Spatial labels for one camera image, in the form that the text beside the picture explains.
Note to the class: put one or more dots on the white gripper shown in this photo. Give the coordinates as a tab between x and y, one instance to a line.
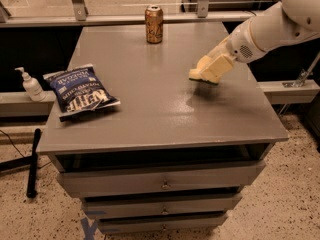
242	46

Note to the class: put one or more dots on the yellow sponge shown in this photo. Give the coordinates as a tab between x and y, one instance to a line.
203	76

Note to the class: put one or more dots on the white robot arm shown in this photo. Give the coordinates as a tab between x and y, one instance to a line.
286	23

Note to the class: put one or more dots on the blue potato chip bag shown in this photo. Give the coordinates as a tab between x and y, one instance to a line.
78	91

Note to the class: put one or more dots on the gold soda can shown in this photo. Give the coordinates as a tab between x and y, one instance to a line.
154	24

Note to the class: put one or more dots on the grey drawer cabinet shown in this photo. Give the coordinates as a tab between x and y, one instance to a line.
164	119

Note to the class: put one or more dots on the middle grey drawer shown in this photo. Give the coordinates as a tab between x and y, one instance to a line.
162	206

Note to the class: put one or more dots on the grey drawer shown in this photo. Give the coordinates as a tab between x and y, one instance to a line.
160	179
161	222
162	206

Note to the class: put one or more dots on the bottom grey drawer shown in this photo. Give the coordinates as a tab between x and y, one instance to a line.
161	222

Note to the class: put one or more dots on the white pump bottle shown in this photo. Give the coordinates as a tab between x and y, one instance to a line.
32	86

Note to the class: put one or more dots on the top grey drawer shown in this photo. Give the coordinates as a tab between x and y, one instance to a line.
160	179

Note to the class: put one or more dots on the black floor stand bar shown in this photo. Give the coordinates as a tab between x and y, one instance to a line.
31	189

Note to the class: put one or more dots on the metal window rail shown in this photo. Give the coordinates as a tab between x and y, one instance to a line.
49	13

